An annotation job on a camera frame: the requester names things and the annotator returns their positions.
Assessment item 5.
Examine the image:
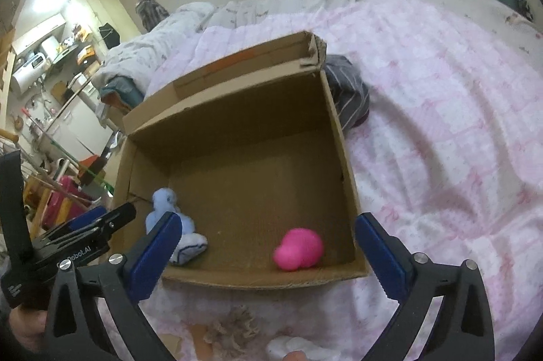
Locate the white towel bunny toy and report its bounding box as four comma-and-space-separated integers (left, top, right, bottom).
266, 335, 341, 361

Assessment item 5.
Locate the person left hand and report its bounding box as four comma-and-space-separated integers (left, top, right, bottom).
8, 306, 47, 353

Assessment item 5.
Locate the pink red plastic stool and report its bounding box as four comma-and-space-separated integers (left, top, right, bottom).
41, 175, 91, 230

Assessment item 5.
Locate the light blue plush toy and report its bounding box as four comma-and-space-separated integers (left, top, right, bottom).
145, 187, 208, 266

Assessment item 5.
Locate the grey white floral duvet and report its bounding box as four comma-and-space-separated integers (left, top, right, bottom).
91, 0, 425, 91

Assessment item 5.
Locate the brown cardboard box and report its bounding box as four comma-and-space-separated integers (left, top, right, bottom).
110, 31, 367, 289

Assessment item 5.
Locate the pink patterned quilt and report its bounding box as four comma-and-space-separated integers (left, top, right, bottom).
151, 0, 542, 360

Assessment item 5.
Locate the pink ball toy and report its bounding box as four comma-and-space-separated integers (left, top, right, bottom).
273, 228, 324, 271

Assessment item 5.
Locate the grey tabby cat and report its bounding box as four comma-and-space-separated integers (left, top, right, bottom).
135, 0, 169, 32

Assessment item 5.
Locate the dark striped cloth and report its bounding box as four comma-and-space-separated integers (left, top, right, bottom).
323, 54, 370, 133

